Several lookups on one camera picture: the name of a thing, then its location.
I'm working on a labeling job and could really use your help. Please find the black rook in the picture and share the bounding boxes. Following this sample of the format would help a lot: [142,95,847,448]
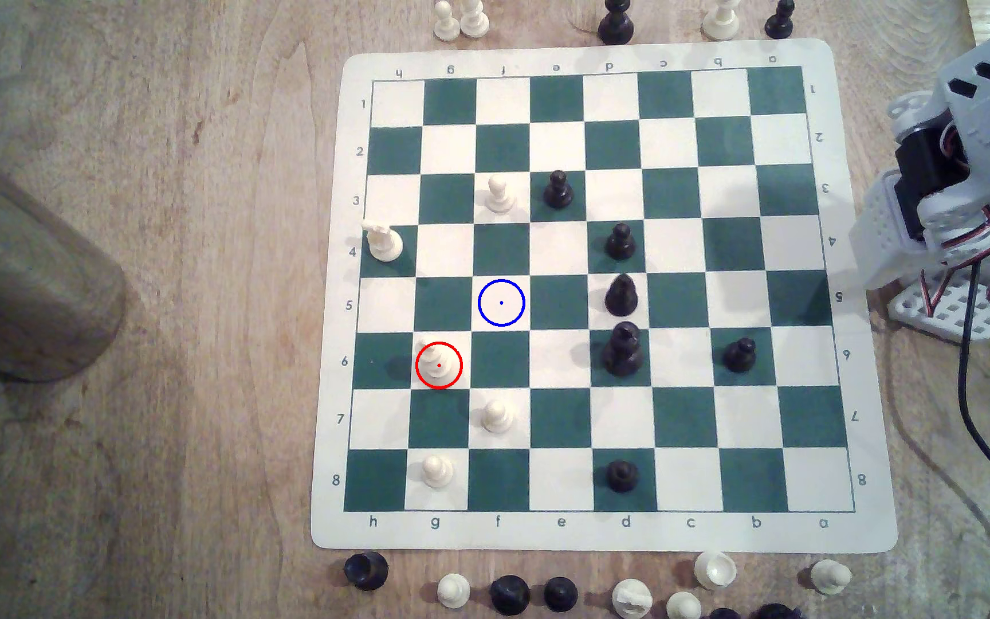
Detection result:
[344,551,390,591]

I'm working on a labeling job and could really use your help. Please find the black queen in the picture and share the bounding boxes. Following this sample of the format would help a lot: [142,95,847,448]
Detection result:
[602,320,645,378]

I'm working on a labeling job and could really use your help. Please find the white knight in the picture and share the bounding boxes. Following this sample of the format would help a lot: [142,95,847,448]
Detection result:
[361,218,405,263]

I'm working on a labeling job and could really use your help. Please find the green white chess mat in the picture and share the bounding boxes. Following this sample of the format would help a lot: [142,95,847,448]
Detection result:
[310,38,898,553]

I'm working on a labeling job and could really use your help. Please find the black bishop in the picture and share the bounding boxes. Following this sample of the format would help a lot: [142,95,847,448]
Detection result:
[604,273,639,316]

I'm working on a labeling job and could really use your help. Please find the brown cylindrical post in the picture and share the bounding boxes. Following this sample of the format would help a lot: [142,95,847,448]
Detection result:
[0,129,128,383]

